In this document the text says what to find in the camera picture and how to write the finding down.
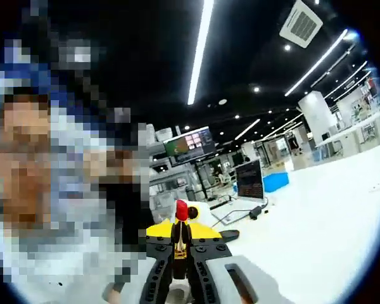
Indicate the black and gold lipstick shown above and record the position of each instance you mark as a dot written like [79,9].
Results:
[180,234]

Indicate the background equipment rack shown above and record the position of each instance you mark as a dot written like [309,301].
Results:
[171,183]

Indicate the black power adapter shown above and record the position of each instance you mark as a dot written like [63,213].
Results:
[256,212]

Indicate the silver laptop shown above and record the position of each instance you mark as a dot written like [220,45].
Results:
[248,179]

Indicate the overhead display screen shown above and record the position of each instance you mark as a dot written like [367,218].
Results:
[190,145]

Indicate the blue plastic bin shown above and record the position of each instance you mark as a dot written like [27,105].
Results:
[275,183]

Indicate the white storage boxes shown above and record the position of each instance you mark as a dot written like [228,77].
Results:
[166,134]

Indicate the long ceiling light strip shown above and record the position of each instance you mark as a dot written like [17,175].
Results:
[201,50]

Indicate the curved ceiling light strip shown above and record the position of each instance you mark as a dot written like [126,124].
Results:
[316,61]

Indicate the white ceiling air conditioner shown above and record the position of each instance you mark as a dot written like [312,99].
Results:
[301,23]

